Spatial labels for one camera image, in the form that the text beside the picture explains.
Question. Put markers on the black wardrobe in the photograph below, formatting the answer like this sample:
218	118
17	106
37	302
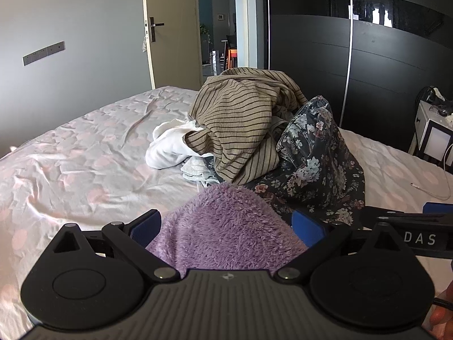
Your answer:
382	78

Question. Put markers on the orange chair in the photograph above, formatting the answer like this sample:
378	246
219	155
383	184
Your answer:
232	56

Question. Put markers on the cream door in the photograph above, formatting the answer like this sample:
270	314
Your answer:
173	42

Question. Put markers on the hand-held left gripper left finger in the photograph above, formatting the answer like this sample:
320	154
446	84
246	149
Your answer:
145	228

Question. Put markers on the white nightstand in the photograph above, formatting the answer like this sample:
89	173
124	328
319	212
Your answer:
421	120

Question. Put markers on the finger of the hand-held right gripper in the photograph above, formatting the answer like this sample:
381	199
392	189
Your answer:
396	212

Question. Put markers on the person's right hand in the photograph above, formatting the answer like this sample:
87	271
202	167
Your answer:
442	317

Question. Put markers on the light blue cloth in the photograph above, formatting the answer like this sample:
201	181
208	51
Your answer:
198	174

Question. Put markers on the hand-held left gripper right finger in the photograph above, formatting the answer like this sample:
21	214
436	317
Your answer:
308	228

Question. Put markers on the grey wall switch panel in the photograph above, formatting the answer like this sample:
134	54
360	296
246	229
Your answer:
44	53

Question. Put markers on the purple fuzzy garment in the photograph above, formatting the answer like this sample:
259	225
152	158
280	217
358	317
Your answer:
226	230

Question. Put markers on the potted plant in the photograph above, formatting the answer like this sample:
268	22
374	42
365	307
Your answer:
205	35

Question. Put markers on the beige striped garment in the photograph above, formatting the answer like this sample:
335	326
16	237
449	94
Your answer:
230	120

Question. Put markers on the white garment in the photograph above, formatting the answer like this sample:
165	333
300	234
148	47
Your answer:
166	148

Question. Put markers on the dark floral pants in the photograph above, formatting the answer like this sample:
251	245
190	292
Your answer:
318	170

